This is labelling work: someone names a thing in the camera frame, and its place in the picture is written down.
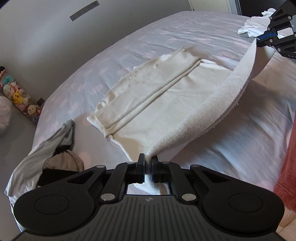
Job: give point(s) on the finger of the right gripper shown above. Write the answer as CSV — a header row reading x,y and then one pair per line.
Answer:
x,y
266,38

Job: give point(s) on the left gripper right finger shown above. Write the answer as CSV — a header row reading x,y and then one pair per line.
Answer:
x,y
173,174

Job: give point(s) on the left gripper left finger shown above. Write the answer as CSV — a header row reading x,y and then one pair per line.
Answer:
x,y
119,178

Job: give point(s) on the cream white sweater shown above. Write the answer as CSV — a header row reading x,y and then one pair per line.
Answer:
x,y
167,102

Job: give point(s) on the white cloth pile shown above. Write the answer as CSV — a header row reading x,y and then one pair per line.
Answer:
x,y
257,25

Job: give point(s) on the cream white door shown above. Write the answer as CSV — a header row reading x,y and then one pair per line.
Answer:
x,y
221,6

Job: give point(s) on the brown garment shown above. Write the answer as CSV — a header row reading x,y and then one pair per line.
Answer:
x,y
67,161

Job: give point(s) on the black garment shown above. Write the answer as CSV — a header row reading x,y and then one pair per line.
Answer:
x,y
51,175

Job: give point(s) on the polka dot bed sheet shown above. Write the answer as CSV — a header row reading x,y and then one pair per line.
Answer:
x,y
249,144

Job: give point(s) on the grey garment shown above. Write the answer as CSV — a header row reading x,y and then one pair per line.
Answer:
x,y
26,175

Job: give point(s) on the red orange blanket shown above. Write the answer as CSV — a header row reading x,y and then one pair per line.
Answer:
x,y
285,187

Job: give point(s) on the pink rolled duvet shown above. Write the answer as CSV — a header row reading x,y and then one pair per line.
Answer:
x,y
5,114

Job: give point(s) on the plush toy hanging organizer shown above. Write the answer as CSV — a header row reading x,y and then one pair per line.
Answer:
x,y
19,97

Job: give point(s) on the black wall socket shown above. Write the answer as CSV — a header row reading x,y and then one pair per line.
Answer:
x,y
40,102

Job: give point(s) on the grey wall switch panel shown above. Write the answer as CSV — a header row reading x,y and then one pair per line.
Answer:
x,y
84,10

